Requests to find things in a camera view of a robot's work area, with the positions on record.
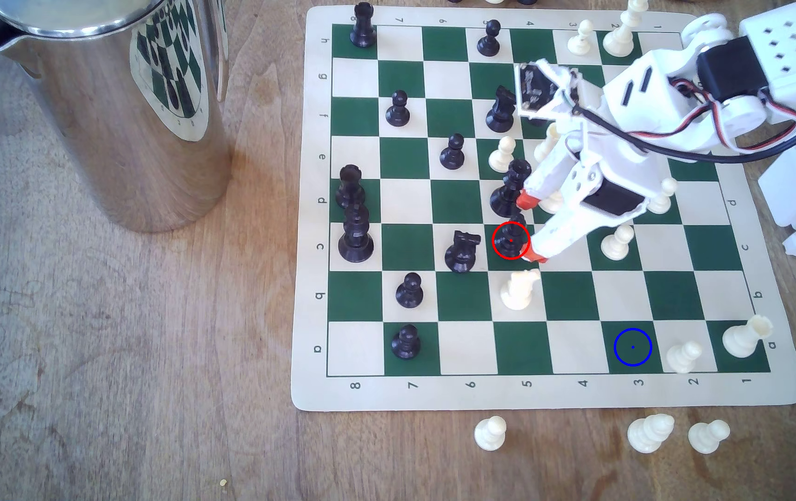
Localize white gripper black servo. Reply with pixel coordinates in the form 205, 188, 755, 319
515, 132, 650, 264

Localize black pawn chess piece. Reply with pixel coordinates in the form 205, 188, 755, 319
495, 216, 529, 257
391, 325, 421, 360
385, 90, 411, 128
439, 134, 466, 171
476, 19, 502, 58
395, 273, 424, 309

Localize black bishop chess piece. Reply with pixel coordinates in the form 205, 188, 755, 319
490, 159, 533, 218

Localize white rook chess piece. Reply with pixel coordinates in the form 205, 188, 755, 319
722, 315, 773, 359
534, 124, 560, 167

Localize white pawn chess piece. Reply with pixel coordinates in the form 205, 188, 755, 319
647, 177, 678, 215
488, 136, 517, 173
601, 225, 636, 262
474, 416, 508, 452
567, 19, 595, 57
688, 419, 731, 455
667, 340, 703, 374

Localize white knight chess piece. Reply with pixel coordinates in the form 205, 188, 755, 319
500, 269, 542, 311

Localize black knight chess piece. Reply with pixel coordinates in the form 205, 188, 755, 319
485, 85, 518, 134
444, 231, 482, 274

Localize white king chess piece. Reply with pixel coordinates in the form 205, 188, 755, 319
602, 0, 650, 58

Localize black queen chess piece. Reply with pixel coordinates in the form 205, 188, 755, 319
338, 202, 375, 264

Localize white bishop chess piece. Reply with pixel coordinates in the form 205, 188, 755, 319
626, 413, 675, 455

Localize black rook chess piece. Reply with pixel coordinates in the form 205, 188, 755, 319
350, 2, 378, 49

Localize green and cream chessboard mat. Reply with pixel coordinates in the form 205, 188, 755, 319
291, 6, 796, 413

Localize polished steel pitcher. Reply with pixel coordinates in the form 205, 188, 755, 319
0, 0, 233, 234

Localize black gripper camera board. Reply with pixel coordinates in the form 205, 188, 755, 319
515, 60, 581, 121

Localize black camera cable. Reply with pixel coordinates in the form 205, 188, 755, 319
568, 89, 796, 165

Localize red black white servo wires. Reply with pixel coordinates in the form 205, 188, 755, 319
668, 77, 796, 151

